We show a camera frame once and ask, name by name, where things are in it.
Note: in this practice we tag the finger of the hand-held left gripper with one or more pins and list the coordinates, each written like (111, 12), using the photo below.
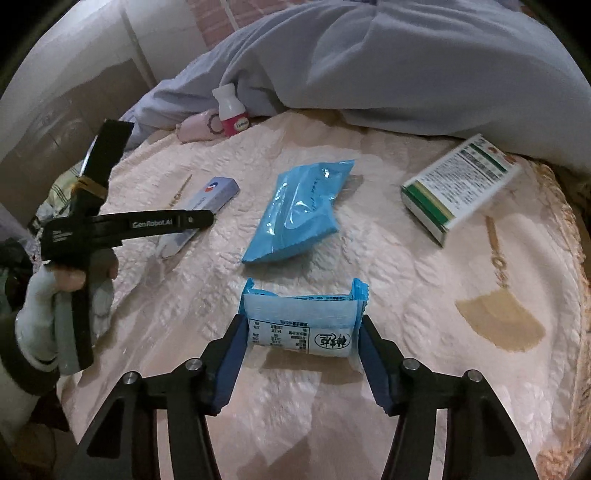
(198, 220)

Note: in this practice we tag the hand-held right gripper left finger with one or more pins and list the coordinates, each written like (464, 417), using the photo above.
(228, 364)

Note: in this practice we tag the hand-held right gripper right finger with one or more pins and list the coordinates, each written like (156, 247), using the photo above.
(378, 369)

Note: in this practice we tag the white blue snack packet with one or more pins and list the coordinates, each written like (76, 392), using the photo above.
(300, 323)

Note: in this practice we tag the person's left forearm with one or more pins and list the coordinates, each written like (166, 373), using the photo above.
(23, 383)

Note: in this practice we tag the person's left hand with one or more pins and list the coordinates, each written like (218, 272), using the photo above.
(41, 304)

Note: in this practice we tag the blue white carton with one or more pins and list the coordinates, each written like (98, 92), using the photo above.
(217, 191)

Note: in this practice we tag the small wooden stick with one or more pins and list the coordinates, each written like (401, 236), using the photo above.
(182, 188)

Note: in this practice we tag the plaid pillow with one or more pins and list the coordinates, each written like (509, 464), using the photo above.
(64, 189)

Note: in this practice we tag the pink roll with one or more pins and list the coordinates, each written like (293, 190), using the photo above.
(198, 128)

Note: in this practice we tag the blue plastic packet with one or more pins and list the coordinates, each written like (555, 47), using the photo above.
(300, 207)

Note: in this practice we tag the white bottle pink label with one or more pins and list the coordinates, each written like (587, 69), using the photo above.
(229, 110)

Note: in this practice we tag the brown wooden wardrobe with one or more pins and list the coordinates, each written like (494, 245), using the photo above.
(55, 120)

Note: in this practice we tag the green white medicine box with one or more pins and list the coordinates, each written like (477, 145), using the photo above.
(457, 189)

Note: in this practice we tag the blue grey duvet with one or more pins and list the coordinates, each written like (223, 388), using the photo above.
(392, 60)

